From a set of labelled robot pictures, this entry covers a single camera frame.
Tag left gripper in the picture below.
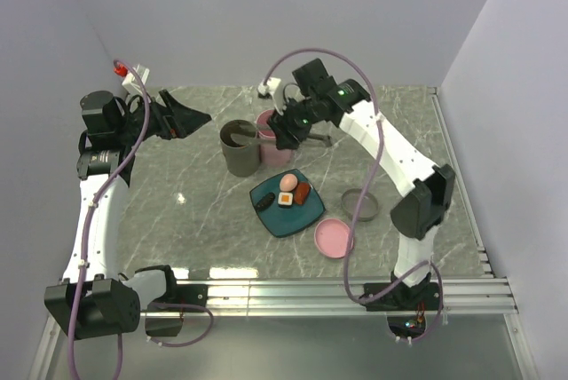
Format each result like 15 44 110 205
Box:
116 89 210 146

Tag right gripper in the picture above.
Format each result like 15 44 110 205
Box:
266 95 320 153

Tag pink cylindrical container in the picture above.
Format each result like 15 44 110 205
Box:
256 109 293 167

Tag metal serving tongs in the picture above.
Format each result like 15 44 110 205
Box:
230 132 334 150

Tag grey cylindrical container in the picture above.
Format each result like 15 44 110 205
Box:
219 120 261 178

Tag grey round lid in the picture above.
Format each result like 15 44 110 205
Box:
340 188 382 223

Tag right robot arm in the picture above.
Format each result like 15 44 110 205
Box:
257 59 455 309

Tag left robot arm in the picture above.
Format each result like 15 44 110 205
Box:
44 90 211 340

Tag brown egg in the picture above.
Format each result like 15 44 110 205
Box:
280 173 298 193

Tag red-brown meat piece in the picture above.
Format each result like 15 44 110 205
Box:
293 182 312 205

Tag sushi roll piece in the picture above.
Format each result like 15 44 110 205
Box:
278 192 294 207

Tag dark seaweed roll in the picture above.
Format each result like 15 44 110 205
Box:
254 193 276 212

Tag teal square plate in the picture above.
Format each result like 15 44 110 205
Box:
249 169 326 238

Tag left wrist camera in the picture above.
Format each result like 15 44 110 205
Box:
114 65 150 95

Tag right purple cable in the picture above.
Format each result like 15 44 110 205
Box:
264 48 445 345

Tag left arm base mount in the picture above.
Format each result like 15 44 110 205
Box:
143 283 212 342

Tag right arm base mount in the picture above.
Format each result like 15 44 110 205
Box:
359 274 444 344

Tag aluminium rail frame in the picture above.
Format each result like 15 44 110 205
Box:
28 86 540 380

